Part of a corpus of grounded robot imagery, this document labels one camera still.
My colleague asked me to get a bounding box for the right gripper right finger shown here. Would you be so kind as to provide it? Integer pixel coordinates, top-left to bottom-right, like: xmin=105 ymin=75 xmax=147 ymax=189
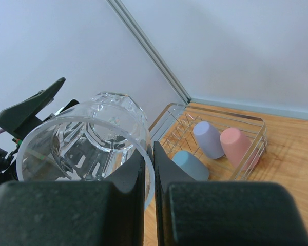
xmin=153 ymin=142 xmax=308 ymax=245

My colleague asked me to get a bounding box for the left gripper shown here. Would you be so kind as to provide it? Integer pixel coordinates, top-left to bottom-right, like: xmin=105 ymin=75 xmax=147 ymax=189
xmin=0 ymin=77 xmax=66 ymax=185

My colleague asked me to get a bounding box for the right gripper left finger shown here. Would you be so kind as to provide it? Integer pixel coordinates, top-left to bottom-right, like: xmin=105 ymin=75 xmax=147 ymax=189
xmin=0 ymin=151 xmax=145 ymax=245

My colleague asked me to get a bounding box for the blue plastic cup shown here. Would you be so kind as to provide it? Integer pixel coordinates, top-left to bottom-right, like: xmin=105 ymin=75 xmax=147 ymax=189
xmin=172 ymin=150 xmax=209 ymax=181

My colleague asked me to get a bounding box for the clear glass tumbler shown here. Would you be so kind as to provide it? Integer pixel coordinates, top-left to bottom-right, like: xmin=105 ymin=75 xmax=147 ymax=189
xmin=16 ymin=92 xmax=155 ymax=206

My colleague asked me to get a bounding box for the purple plastic cup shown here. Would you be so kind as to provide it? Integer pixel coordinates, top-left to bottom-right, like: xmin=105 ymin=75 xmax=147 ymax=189
xmin=193 ymin=121 xmax=224 ymax=159

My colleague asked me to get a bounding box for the pink plastic cup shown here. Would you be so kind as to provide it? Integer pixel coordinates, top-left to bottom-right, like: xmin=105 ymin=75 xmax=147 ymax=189
xmin=220 ymin=128 xmax=252 ymax=169

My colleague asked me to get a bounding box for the clear wire dish rack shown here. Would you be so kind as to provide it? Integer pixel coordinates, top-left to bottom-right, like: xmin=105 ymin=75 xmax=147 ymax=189
xmin=150 ymin=103 xmax=267 ymax=181

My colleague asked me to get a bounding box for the left aluminium corner post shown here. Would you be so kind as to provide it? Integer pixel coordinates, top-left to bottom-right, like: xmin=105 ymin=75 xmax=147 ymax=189
xmin=107 ymin=0 xmax=192 ymax=104

